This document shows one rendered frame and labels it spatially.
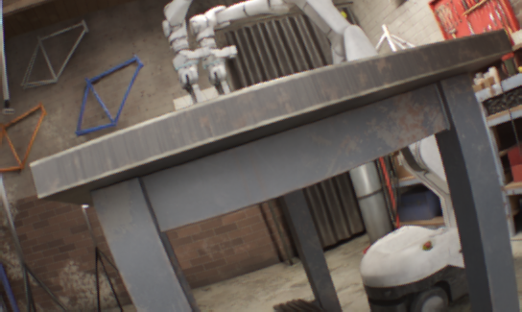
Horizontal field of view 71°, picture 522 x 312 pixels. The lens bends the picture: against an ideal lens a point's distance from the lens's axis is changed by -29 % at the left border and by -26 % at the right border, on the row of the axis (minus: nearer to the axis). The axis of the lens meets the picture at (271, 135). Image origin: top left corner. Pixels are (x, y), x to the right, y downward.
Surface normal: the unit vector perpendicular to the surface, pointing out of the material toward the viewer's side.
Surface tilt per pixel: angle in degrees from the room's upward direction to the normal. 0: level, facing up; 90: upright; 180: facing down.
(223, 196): 90
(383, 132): 90
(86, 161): 90
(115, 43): 90
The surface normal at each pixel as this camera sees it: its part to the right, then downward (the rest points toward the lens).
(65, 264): 0.22, -0.17
